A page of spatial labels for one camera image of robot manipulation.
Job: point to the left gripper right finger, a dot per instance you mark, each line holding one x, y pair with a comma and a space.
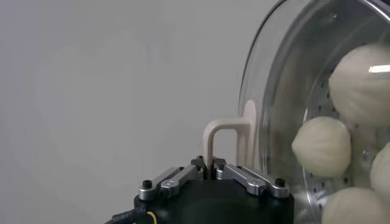
253, 182

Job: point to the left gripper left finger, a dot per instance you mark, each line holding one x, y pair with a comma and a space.
173, 184

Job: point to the white steamed baozi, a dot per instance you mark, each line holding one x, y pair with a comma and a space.
323, 147
362, 88
382, 173
353, 208

